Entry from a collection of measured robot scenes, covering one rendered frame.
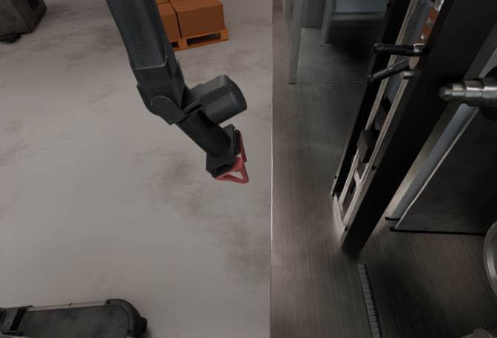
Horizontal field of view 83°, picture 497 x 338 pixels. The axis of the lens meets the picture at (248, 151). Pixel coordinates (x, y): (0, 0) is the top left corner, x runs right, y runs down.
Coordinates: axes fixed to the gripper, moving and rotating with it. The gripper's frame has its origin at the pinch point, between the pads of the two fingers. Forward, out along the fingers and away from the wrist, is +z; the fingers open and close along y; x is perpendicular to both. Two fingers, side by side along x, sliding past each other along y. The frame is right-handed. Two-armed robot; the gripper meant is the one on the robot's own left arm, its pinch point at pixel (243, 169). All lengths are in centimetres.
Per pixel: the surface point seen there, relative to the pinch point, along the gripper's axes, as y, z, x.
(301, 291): -21.4, 17.9, -1.7
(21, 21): 358, -61, 284
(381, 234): -10.5, 28.3, -20.1
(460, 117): -6.7, 2.8, -40.0
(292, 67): 57, 17, -15
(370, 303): -24.8, 24.4, -13.3
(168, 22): 282, 27, 96
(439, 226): -10.9, 32.3, -32.5
